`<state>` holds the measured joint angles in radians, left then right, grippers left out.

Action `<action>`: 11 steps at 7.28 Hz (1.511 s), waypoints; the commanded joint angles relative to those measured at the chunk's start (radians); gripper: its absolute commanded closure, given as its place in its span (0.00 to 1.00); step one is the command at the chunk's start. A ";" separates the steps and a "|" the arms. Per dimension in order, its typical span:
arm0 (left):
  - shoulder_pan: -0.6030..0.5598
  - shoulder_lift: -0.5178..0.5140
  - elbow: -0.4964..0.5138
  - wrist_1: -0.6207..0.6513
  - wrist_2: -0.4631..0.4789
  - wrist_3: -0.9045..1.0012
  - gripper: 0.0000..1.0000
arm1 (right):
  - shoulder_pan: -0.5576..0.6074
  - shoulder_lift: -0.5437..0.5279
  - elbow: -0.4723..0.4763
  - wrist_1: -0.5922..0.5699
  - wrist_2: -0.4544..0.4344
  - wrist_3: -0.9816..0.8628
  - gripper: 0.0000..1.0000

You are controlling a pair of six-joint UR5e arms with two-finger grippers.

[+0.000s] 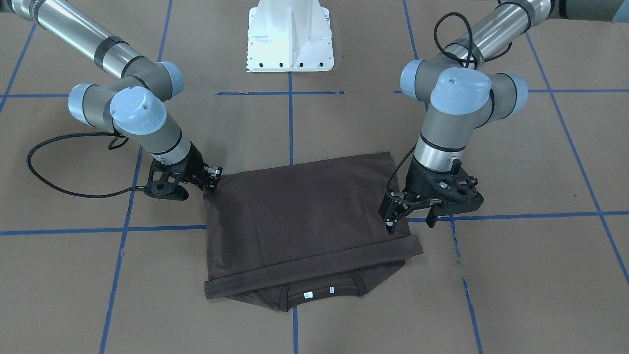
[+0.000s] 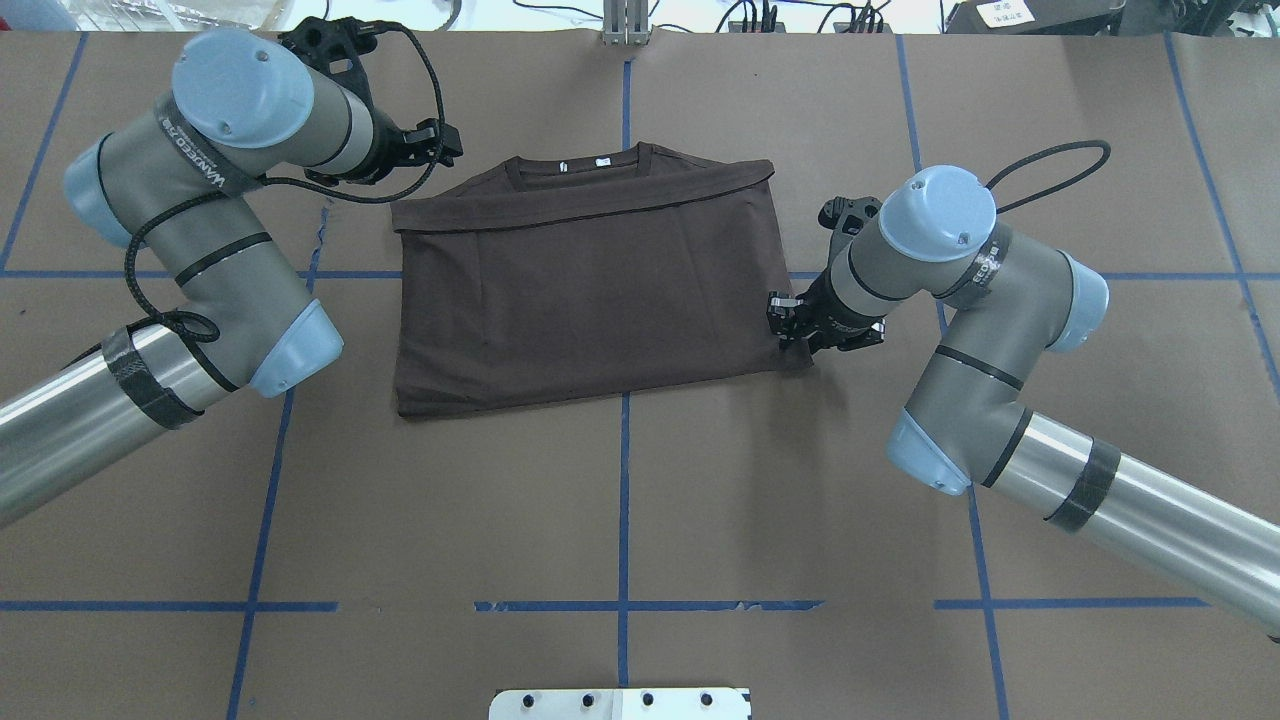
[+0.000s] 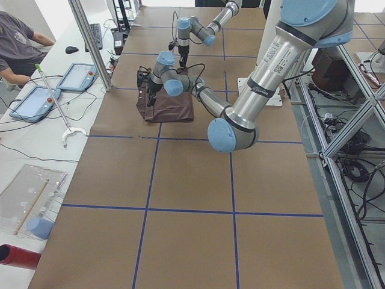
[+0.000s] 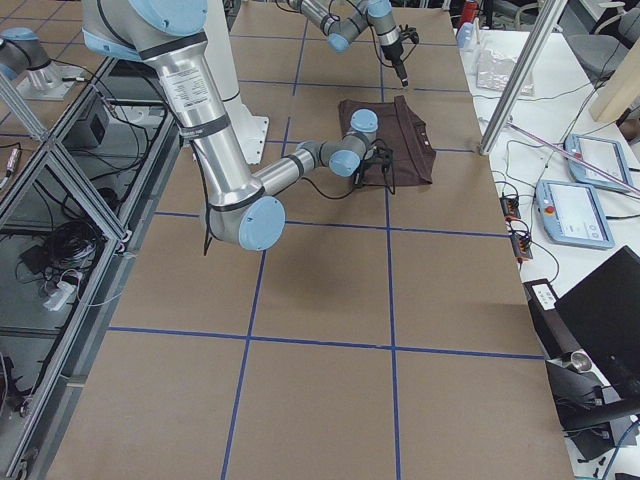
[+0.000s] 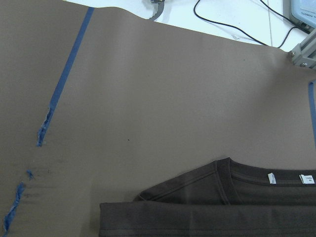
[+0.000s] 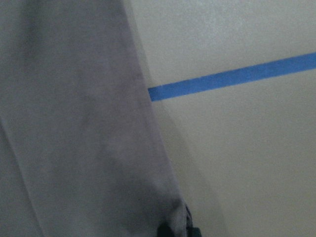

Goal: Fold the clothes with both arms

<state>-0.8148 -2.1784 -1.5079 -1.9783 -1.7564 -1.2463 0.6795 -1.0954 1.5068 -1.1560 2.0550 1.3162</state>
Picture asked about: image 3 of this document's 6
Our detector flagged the blue teach pendant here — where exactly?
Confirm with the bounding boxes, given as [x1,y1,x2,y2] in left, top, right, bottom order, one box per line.
[57,63,97,92]
[9,85,54,123]

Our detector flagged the silver foil bag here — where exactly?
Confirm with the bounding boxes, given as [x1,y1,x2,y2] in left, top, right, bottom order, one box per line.
[1,165,67,239]

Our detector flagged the red cylinder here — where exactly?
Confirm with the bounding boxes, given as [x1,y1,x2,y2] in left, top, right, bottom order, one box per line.
[1,244,41,270]

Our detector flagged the far blue teach pendant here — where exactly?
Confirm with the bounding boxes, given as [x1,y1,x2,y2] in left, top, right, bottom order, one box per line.
[57,63,97,92]

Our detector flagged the light blue cap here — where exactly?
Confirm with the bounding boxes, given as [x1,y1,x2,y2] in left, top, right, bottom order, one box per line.
[26,217,54,240]

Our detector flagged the person in grey shirt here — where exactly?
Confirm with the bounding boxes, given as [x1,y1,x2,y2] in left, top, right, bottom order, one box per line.
[1,11,55,86]

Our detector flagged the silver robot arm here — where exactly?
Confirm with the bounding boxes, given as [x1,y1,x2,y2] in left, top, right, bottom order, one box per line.
[146,1,355,153]
[168,0,242,68]

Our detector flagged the near blue teach pendant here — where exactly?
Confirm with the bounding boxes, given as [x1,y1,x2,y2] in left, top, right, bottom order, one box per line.
[9,85,54,123]

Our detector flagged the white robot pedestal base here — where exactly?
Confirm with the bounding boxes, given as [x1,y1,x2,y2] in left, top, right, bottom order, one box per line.
[237,78,282,107]

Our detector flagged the reacher grabber stick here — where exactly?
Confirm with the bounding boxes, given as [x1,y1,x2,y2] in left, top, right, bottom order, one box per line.
[35,64,87,148]

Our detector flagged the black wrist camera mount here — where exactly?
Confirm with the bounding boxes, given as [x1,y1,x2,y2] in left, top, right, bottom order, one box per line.
[137,70,150,88]

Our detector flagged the aluminium frame post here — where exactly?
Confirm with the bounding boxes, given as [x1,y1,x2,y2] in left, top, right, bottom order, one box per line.
[68,0,112,92]

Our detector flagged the black computer mouse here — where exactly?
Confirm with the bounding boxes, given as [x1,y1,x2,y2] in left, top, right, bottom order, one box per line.
[65,46,79,54]

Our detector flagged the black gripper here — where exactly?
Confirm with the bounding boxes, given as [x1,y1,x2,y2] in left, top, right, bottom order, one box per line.
[147,81,162,107]
[178,45,189,67]

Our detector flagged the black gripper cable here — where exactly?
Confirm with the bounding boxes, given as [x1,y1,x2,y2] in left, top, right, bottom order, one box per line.
[186,63,208,91]
[168,11,181,51]

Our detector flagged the black keyboard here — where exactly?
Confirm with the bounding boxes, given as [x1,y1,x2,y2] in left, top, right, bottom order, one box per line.
[90,23,103,50]

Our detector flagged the dark brown t-shirt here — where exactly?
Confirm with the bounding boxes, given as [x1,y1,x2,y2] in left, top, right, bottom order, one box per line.
[136,66,194,123]

